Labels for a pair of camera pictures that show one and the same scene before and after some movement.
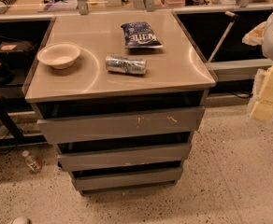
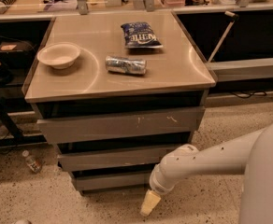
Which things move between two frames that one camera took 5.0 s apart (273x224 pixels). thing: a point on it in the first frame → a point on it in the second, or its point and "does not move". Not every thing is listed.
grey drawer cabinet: [121, 95] does not move
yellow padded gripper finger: [269, 92] → [162, 184]
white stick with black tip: [235, 19] does not move
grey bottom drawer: [101, 179] does not move
